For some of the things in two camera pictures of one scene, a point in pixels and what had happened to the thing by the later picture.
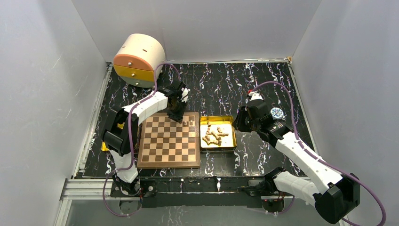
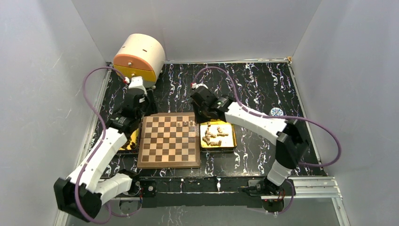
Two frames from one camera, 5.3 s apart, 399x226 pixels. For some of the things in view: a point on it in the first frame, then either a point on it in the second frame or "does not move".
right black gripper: (238, 124) -> (199, 119)
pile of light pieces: (211, 137) does not move
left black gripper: (178, 117) -> (149, 99)
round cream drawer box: (137, 58) does not move
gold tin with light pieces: (218, 133) does not move
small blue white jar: (276, 113) does not move
